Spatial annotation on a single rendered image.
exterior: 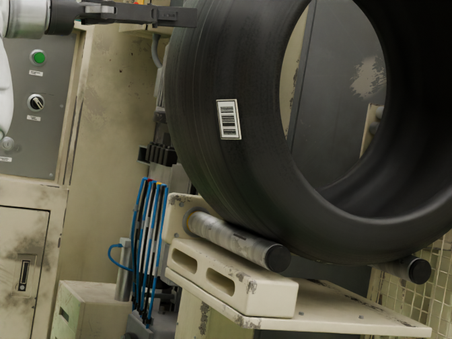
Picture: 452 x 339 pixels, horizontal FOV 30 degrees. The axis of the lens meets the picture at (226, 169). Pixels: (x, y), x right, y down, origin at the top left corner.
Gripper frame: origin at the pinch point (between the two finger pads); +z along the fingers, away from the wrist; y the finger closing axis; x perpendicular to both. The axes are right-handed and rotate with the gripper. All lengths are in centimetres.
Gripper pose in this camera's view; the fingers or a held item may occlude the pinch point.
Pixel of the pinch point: (174, 17)
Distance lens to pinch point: 133.9
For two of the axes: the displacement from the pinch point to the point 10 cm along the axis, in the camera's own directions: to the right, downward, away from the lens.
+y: -4.1, -1.1, 9.1
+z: 9.1, -0.2, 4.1
